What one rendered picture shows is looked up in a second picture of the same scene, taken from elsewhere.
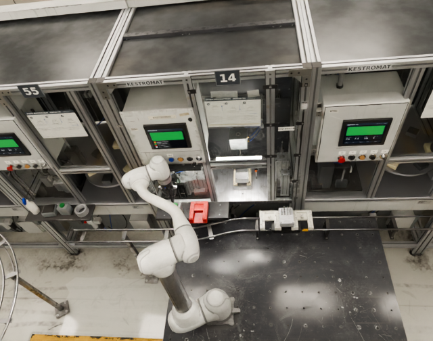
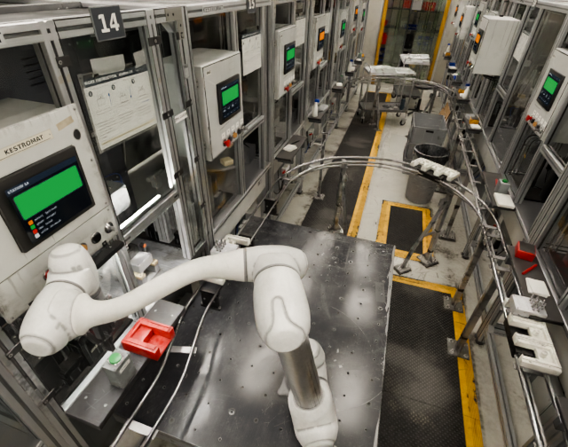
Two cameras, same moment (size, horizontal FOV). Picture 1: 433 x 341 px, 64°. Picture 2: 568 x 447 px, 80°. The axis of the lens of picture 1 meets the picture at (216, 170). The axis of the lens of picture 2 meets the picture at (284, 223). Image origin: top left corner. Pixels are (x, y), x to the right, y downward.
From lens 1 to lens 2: 1.55 m
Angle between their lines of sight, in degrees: 60
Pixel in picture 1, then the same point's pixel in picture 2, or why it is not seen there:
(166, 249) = (285, 271)
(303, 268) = not seen: hidden behind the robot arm
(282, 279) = not seen: hidden behind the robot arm
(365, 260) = (289, 235)
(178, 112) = (53, 121)
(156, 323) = not seen: outside the picture
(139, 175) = (66, 294)
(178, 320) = (328, 412)
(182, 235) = (264, 253)
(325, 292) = (311, 271)
